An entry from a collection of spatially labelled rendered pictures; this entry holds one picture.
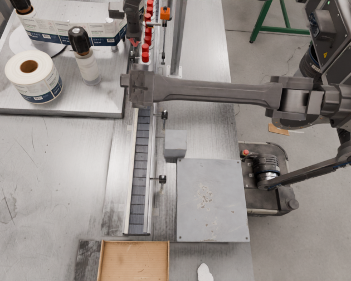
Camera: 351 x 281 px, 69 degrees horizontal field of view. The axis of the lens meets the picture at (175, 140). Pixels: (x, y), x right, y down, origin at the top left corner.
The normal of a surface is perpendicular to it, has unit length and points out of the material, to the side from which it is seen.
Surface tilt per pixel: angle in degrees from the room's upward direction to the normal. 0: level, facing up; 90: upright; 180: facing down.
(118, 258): 0
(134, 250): 0
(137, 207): 0
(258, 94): 41
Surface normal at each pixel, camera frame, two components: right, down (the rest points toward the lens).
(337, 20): -1.00, -0.06
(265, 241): 0.07, -0.45
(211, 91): 0.14, 0.25
